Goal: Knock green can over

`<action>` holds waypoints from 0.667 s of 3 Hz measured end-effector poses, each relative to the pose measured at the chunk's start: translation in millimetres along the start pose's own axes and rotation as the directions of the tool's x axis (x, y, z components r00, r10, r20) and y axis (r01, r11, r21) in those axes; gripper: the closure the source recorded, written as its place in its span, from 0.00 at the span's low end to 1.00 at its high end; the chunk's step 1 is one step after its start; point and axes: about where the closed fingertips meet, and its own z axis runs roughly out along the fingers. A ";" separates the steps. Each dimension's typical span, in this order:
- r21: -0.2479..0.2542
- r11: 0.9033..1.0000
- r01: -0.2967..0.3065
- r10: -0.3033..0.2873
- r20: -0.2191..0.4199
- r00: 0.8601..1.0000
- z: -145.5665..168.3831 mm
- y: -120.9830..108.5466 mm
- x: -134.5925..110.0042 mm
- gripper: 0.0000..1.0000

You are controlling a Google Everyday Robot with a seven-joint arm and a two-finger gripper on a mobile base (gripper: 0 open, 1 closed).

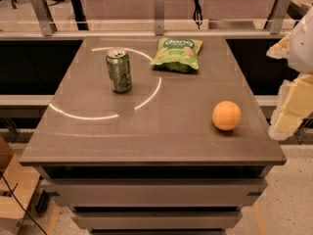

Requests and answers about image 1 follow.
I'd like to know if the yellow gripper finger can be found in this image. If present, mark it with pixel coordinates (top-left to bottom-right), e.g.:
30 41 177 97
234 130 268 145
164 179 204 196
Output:
268 73 313 141
266 34 291 59

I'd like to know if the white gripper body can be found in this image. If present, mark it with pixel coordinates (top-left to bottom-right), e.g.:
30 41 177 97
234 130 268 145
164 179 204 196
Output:
288 8 313 74

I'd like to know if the green soda can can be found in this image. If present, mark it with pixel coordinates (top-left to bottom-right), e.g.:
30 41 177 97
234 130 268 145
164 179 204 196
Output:
106 48 132 93

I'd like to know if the orange ball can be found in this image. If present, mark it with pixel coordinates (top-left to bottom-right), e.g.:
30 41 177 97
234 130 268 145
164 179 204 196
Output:
211 101 242 131

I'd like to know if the green snack bag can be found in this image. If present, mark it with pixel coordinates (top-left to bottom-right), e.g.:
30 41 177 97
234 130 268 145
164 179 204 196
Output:
151 37 202 72

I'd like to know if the grey drawer cabinet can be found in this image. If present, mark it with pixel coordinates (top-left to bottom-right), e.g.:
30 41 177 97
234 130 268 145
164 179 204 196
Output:
21 37 286 235

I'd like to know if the cardboard box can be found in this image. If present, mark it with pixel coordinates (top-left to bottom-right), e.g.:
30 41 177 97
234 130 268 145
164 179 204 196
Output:
0 137 39 235

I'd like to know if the right metal railing post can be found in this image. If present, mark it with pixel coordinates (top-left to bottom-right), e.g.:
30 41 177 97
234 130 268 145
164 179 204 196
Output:
269 0 291 34

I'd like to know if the metal railing post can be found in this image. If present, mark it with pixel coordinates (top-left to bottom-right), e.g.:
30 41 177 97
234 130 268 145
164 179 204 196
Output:
155 0 164 35
30 0 57 36
269 0 291 34

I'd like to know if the black hanging cable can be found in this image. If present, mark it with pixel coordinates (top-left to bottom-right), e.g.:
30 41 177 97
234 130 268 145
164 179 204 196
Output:
192 0 203 30

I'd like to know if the middle metal railing post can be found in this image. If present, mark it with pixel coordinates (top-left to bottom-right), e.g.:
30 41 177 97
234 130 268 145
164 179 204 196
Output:
155 0 164 35

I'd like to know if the horizontal metal rail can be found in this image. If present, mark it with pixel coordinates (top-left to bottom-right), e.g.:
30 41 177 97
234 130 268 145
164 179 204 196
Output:
0 30 289 39

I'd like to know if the left metal railing post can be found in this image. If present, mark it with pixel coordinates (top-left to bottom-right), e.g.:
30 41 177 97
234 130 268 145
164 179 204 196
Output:
30 0 57 36

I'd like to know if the black floor cable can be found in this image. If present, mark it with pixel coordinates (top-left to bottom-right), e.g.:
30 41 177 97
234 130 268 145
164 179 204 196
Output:
0 170 49 235

